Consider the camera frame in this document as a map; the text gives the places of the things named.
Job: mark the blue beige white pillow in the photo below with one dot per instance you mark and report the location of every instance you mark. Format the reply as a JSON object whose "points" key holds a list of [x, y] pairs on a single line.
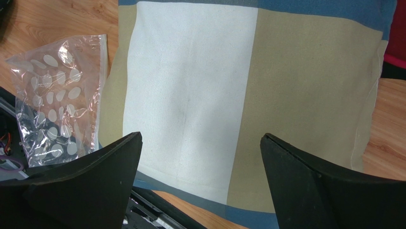
{"points": [[204, 80]]}

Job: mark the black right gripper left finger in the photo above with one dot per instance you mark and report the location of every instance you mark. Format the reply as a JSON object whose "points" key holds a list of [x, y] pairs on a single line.
{"points": [[91, 192]]}

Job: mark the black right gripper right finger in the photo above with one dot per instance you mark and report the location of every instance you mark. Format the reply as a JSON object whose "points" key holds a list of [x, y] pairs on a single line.
{"points": [[311, 193]]}

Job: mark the clear polka-dot zip bag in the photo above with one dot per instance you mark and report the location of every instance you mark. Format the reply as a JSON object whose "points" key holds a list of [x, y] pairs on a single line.
{"points": [[59, 88]]}

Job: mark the red folded cloth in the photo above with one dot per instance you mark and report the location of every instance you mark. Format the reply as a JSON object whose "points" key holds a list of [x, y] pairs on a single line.
{"points": [[396, 50]]}

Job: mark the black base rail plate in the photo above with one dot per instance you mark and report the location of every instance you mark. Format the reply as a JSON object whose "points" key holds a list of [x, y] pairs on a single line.
{"points": [[145, 209]]}

